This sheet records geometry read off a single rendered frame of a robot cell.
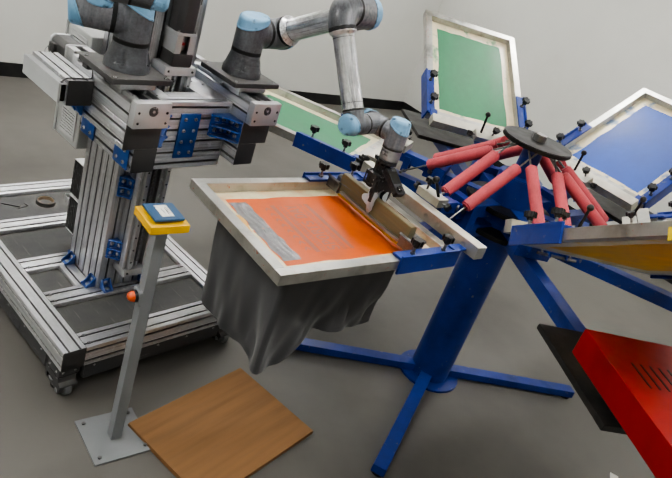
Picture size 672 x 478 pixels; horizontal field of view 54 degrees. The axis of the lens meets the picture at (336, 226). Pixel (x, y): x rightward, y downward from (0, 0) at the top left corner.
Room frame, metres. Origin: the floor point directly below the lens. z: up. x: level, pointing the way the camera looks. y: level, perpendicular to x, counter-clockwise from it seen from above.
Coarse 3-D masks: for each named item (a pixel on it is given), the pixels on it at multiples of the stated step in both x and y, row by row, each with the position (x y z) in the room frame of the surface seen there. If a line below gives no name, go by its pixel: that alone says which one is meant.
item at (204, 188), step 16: (208, 192) 1.96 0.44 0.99; (208, 208) 1.91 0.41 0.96; (224, 208) 1.89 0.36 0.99; (400, 208) 2.39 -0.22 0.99; (224, 224) 1.84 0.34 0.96; (240, 224) 1.82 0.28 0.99; (416, 224) 2.29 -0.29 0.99; (240, 240) 1.77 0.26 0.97; (256, 240) 1.76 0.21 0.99; (432, 240) 2.21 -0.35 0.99; (256, 256) 1.70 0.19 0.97; (272, 256) 1.70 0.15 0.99; (384, 256) 1.95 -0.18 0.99; (272, 272) 1.64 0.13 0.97; (288, 272) 1.64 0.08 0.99; (304, 272) 1.67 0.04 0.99; (320, 272) 1.71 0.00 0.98; (336, 272) 1.76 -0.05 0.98; (352, 272) 1.81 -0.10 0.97; (368, 272) 1.86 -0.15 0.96
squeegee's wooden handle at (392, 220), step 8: (344, 176) 2.36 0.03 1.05; (352, 176) 2.36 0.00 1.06; (344, 184) 2.35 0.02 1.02; (352, 184) 2.32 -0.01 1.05; (360, 184) 2.31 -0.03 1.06; (344, 192) 2.34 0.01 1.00; (352, 192) 2.31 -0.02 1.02; (360, 192) 2.29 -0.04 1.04; (360, 200) 2.28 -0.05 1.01; (376, 200) 2.22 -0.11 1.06; (376, 208) 2.21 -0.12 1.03; (384, 208) 2.19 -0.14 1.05; (392, 208) 2.19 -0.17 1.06; (376, 216) 2.20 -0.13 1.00; (384, 216) 2.18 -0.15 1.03; (392, 216) 2.16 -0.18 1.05; (400, 216) 2.15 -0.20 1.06; (384, 224) 2.17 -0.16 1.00; (392, 224) 2.15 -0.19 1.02; (400, 224) 2.12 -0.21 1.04; (408, 224) 2.11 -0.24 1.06; (392, 232) 2.14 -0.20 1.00; (408, 232) 2.09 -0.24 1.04
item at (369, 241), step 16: (352, 224) 2.18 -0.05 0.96; (368, 224) 2.22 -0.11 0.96; (288, 240) 1.89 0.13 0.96; (352, 240) 2.05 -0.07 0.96; (368, 240) 2.09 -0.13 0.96; (384, 240) 2.14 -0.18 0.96; (304, 256) 1.83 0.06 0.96; (320, 256) 1.86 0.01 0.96; (336, 256) 1.90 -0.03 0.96; (352, 256) 1.94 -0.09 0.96
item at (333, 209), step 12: (252, 204) 2.05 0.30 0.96; (264, 204) 2.09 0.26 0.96; (276, 204) 2.12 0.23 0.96; (288, 204) 2.15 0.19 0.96; (312, 204) 2.22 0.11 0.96; (324, 204) 2.26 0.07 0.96; (336, 204) 2.30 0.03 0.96; (348, 204) 2.34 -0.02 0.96; (264, 216) 2.00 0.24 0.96; (324, 216) 2.16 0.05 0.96; (336, 216) 2.20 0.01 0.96; (348, 216) 2.23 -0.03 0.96; (360, 216) 2.27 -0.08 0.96; (276, 228) 1.94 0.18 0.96
